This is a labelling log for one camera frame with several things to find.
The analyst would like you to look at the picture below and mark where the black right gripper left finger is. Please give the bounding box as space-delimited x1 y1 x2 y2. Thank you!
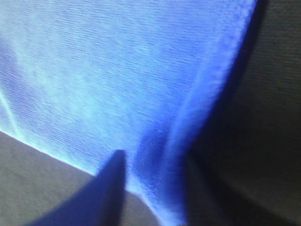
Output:
28 150 126 226

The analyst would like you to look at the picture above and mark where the blue microfiber towel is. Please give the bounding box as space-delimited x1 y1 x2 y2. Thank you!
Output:
0 0 258 226

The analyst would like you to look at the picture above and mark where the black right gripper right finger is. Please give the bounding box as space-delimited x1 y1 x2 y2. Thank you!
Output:
184 153 259 226

